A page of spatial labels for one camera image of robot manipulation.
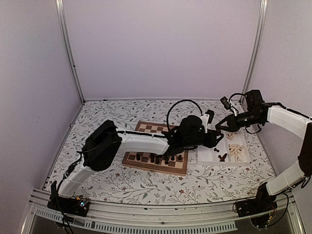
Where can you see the left aluminium frame post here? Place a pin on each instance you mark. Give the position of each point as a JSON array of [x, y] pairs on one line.
[[68, 49]]

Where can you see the wooden chessboard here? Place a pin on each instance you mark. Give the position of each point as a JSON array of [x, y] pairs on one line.
[[175, 165]]

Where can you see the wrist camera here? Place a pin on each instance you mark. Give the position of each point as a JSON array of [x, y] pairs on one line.
[[207, 119], [228, 106]]

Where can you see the dark chess pieces pile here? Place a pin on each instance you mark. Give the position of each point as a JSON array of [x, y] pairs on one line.
[[220, 155]]

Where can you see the front aluminium rail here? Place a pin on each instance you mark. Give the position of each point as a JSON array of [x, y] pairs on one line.
[[113, 218]]

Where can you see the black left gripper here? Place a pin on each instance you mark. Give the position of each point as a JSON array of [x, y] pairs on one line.
[[211, 141]]

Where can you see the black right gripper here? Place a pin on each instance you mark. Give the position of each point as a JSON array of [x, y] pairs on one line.
[[232, 124]]

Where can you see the light chess pieces pile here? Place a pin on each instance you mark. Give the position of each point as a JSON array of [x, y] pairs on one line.
[[235, 147]]

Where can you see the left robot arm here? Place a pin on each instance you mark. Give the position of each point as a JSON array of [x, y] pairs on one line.
[[108, 140]]

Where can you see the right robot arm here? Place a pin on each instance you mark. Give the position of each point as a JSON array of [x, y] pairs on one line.
[[289, 146]]

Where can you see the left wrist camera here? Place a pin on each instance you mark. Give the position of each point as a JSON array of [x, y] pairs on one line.
[[207, 119]]

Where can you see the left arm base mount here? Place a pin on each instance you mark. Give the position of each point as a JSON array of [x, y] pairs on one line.
[[74, 205]]

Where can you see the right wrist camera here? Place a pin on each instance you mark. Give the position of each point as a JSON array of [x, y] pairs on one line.
[[228, 106]]

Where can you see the right aluminium frame post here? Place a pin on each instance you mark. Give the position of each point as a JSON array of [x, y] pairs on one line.
[[256, 44]]

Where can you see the white divided plastic tray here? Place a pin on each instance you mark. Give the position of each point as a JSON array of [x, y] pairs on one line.
[[205, 156]]

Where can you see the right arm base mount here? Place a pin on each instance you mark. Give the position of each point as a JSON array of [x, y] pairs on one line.
[[256, 207]]

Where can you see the aluminium frame post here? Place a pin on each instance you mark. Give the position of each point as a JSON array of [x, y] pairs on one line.
[[68, 49], [256, 44]]

